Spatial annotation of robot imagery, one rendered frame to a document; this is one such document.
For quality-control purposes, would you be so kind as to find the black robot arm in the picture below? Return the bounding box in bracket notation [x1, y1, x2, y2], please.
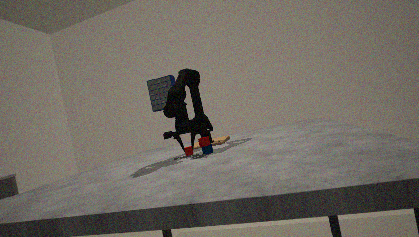
[163, 68, 214, 143]

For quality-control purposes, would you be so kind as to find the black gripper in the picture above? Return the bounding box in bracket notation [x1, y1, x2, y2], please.
[163, 115, 207, 152]

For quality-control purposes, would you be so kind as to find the red cube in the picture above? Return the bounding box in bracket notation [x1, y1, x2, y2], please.
[184, 146, 193, 156]
[198, 137, 210, 147]

